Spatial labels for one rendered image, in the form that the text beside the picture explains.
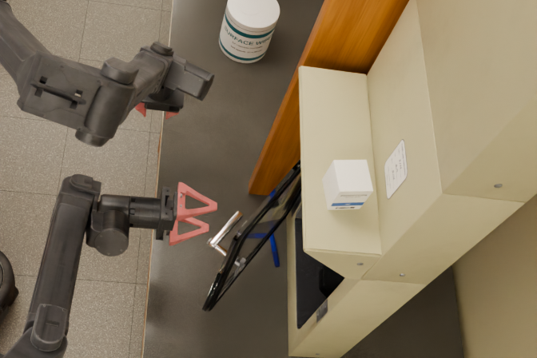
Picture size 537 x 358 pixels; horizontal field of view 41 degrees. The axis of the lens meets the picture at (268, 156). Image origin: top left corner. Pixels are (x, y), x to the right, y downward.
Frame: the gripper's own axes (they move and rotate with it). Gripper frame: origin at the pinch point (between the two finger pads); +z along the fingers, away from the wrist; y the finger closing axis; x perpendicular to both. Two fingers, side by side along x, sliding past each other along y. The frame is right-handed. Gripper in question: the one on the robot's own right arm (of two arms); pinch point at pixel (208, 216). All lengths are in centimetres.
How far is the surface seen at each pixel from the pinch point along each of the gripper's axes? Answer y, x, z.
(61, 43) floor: -120, 127, -43
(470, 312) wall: -25, -7, 64
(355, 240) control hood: 31.7, -16.6, 16.5
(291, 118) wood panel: 8.1, 18.4, 14.6
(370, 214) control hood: 31.7, -12.3, 19.2
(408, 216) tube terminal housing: 41.9, -17.1, 20.3
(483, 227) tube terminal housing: 44, -19, 30
